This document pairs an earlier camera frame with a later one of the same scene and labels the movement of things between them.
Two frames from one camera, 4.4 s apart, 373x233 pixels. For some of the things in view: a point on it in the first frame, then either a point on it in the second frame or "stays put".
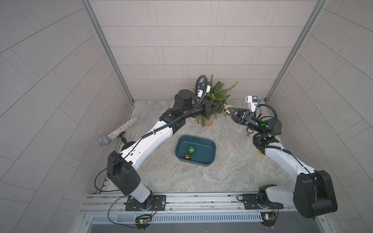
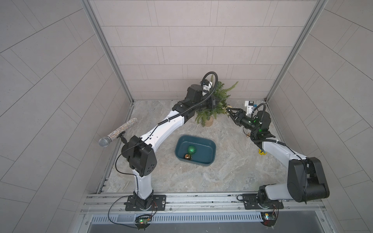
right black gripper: [247, 118] stays put
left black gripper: [205, 111] -> [208, 102]
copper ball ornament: [187, 157] stays put
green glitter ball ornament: [192, 149] stays put
